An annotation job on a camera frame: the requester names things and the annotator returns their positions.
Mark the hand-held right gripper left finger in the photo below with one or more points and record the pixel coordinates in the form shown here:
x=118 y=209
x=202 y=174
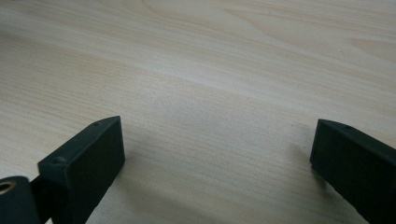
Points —
x=84 y=161

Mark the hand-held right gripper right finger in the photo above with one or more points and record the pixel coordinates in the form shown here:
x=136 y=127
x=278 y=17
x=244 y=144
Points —
x=358 y=165

